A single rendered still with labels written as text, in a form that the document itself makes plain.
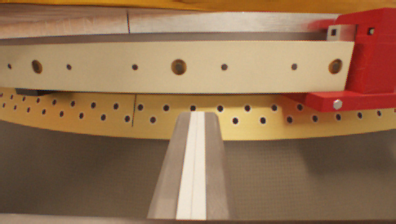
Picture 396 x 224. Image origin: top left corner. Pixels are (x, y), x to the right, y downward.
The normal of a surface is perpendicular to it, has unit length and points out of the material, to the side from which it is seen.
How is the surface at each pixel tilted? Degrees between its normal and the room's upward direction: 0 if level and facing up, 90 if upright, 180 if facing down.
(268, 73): 90
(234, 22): 90
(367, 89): 90
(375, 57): 90
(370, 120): 62
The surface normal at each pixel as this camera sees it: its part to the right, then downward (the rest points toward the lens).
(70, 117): -0.22, -0.18
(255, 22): 0.02, 0.32
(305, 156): 0.09, -0.16
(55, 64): -0.21, 0.31
